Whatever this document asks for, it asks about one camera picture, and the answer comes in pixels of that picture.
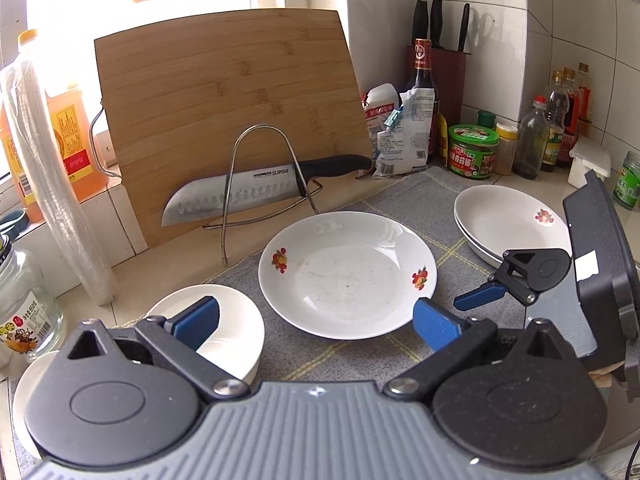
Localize green lidded sauce jar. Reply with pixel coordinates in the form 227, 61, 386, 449
447, 124, 501, 181

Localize yellow lidded spice jar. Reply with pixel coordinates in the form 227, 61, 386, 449
495, 122, 521, 176

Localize grey teal checked towel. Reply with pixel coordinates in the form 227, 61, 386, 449
10, 165, 581, 461

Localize bamboo cutting board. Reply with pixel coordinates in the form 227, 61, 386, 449
89, 8, 373, 250

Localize black handled kitchen knife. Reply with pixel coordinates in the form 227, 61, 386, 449
161, 154, 373, 228

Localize white red seasoning bag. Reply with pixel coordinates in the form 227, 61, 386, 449
361, 84, 401, 161

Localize tall plastic wrap roll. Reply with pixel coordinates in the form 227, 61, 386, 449
0, 52, 120, 307

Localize black handled block knife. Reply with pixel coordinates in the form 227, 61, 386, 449
430, 0, 445, 50
457, 3, 471, 53
412, 0, 429, 43

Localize white blue seasoning bag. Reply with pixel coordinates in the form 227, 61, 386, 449
375, 87, 436, 178

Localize grey bottle red cap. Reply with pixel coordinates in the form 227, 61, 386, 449
512, 96, 551, 180

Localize white plate red flowers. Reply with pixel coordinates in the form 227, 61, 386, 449
460, 225, 506, 270
453, 185, 573, 263
257, 211, 440, 341

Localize dark red knife block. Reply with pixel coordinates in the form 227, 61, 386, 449
407, 42, 473, 126

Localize metal wire board rack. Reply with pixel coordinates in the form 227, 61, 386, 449
202, 124, 323, 267

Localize dark blue round lid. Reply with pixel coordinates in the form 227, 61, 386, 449
0, 210, 28, 235

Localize white bowl pink flowers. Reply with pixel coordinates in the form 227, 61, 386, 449
145, 284, 266, 383
12, 350, 63, 461

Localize glass jar yellow green lid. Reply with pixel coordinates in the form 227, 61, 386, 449
0, 232, 66, 361

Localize white plastic box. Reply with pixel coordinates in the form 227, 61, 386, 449
567, 136, 612, 188

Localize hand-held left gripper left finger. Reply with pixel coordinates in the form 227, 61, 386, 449
62, 296, 253, 403

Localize green labelled glass jar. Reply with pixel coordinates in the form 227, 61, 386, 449
612, 150, 640, 211

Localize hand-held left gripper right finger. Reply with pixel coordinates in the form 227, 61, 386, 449
382, 296, 573, 403

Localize dark soy sauce bottle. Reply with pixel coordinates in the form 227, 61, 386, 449
405, 37, 440, 161

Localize bottle green yellow label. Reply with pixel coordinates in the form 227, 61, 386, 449
542, 71, 571, 171

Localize red labelled sauce bottle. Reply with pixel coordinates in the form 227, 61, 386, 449
559, 67, 583, 168
575, 62, 596, 136

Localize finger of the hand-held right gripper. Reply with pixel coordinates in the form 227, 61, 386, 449
454, 249, 538, 311

